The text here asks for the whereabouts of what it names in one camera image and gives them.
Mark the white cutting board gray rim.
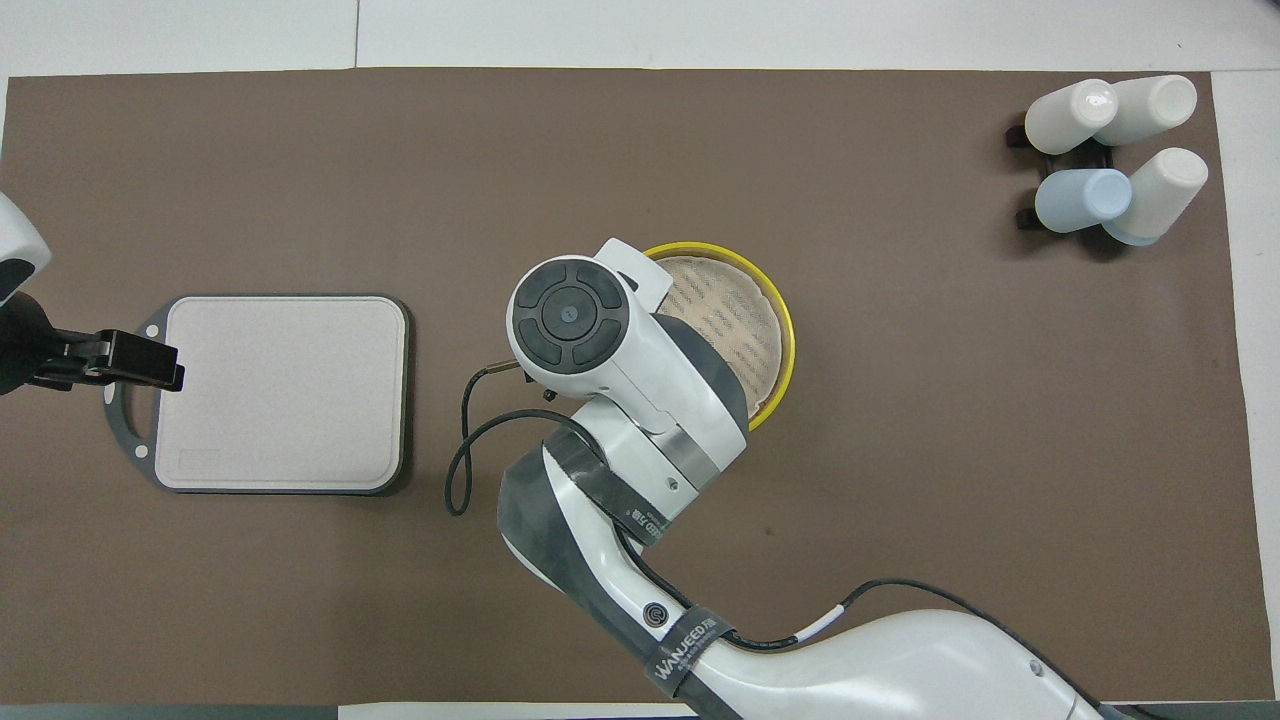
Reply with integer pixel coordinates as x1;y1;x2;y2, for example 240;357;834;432
103;293;412;496

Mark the glossy white cup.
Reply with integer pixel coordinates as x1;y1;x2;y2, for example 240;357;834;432
1024;79;1120;156

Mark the yellow round steamer basket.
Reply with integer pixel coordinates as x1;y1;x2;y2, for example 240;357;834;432
641;241;797;433

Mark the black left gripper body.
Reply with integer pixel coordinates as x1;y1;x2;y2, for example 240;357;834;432
94;329;187;393

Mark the brown table mat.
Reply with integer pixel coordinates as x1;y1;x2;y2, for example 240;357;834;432
0;67;1277;706

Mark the white steamer liner cloth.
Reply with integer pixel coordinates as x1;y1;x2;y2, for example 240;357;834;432
655;256;785;420

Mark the white cup blue rim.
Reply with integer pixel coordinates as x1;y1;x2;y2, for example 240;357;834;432
1102;148;1209;247

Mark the black cup rack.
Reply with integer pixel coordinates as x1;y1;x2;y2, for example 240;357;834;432
1005;118;1117;236

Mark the matte white cup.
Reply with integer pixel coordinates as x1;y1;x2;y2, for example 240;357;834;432
1094;75;1199;148

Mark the light blue cup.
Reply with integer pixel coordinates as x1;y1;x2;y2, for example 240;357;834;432
1034;168;1133;235

